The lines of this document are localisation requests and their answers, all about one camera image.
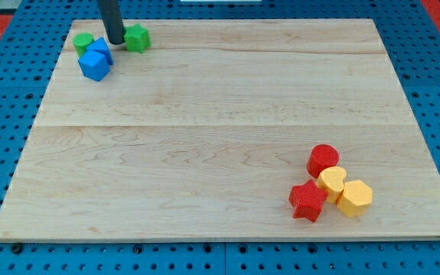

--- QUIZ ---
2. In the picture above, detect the green cylinder block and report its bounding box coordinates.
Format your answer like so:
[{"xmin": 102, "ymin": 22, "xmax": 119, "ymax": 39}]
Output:
[{"xmin": 73, "ymin": 32, "xmax": 95, "ymax": 58}]

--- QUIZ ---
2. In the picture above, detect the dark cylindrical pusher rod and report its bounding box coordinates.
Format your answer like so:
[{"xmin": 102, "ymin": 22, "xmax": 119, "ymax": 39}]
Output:
[{"xmin": 97, "ymin": 0, "xmax": 125, "ymax": 45}]

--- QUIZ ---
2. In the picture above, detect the yellow heart block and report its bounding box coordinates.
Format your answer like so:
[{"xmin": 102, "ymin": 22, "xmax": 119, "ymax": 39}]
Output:
[{"xmin": 315, "ymin": 167, "xmax": 347, "ymax": 203}]

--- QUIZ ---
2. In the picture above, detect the yellow hexagon block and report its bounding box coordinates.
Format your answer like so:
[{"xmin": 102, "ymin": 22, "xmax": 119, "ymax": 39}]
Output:
[{"xmin": 336, "ymin": 180, "xmax": 373, "ymax": 218}]

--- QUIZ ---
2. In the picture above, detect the blue triangular block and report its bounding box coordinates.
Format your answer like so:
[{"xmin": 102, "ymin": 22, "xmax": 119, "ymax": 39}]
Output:
[{"xmin": 86, "ymin": 37, "xmax": 114, "ymax": 65}]

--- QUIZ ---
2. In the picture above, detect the red star block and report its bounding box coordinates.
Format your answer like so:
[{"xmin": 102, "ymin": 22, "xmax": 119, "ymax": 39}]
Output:
[{"xmin": 289, "ymin": 180, "xmax": 328, "ymax": 222}]

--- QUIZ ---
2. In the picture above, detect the blue cube block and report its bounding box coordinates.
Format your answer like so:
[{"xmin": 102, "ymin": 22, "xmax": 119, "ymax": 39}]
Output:
[{"xmin": 78, "ymin": 50, "xmax": 110, "ymax": 82}]

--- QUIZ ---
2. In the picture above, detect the green star block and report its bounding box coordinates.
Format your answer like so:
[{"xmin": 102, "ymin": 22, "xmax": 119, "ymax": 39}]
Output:
[{"xmin": 124, "ymin": 24, "xmax": 151, "ymax": 53}]

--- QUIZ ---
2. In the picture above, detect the light wooden board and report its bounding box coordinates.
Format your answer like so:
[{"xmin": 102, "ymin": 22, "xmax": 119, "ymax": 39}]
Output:
[{"xmin": 0, "ymin": 19, "xmax": 440, "ymax": 243}]

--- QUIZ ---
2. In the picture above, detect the red cylinder block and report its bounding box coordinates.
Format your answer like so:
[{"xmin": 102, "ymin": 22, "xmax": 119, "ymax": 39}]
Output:
[{"xmin": 306, "ymin": 144, "xmax": 339, "ymax": 178}]

